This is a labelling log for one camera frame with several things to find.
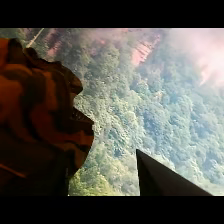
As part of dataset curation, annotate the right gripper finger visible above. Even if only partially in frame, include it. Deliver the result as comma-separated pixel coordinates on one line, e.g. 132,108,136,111
135,148,213,197

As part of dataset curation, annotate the orange brown striped garment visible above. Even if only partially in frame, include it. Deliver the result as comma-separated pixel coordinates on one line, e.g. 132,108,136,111
0,37,95,197

